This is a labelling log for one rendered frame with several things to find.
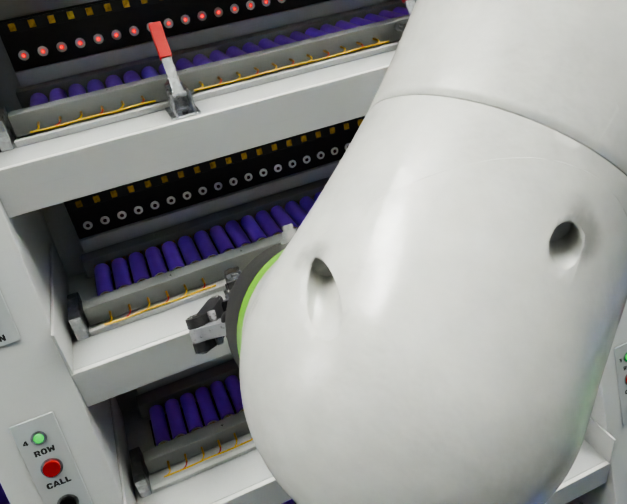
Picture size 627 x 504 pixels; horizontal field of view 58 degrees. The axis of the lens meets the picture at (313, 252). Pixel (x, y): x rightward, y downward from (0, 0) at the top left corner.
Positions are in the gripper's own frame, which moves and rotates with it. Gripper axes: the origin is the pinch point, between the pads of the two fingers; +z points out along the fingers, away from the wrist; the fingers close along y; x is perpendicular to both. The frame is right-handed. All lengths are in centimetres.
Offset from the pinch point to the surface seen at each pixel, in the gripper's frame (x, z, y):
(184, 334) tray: -2.6, 6.8, -6.9
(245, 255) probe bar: 3.0, 12.0, 2.0
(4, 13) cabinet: 36.8, 18.9, -15.3
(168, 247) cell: 6.4, 18.5, -5.8
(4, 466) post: -9.3, 7.8, -26.4
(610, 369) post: -26, 13, 45
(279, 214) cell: 6.5, 18.2, 8.3
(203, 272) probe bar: 2.6, 12.0, -3.0
